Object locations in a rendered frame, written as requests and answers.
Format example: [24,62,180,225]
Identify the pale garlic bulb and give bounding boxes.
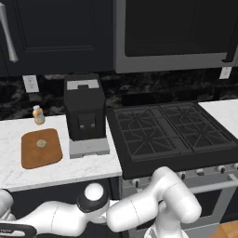
[36,139,48,149]

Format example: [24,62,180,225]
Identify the brown wooden cutting board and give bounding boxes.
[20,127,64,170]

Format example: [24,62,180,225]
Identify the silver oven door handle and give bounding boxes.
[182,178,238,196]

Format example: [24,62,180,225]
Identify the silver oven door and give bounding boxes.
[121,173,238,238]

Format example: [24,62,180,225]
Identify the black gas hob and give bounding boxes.
[105,99,238,181]

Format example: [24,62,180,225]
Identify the silver and black microwave oven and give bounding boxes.
[112,0,238,74]

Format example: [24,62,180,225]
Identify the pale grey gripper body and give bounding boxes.
[0,189,15,218]

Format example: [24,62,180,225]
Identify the white wall socket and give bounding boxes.
[21,73,41,94]
[218,66,233,80]

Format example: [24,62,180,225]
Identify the dark navy cupboard door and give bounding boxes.
[0,0,114,77]

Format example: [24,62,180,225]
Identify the black coffee machine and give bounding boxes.
[62,73,112,160]

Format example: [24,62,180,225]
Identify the silver cupboard door handle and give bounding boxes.
[0,2,20,63]

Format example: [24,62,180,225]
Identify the black microwave door handle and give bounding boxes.
[220,29,238,65]

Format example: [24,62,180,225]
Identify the orange bottle with white cap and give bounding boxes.
[32,104,46,126]

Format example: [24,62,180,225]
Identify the dark navy base cupboard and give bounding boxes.
[7,176,123,219]

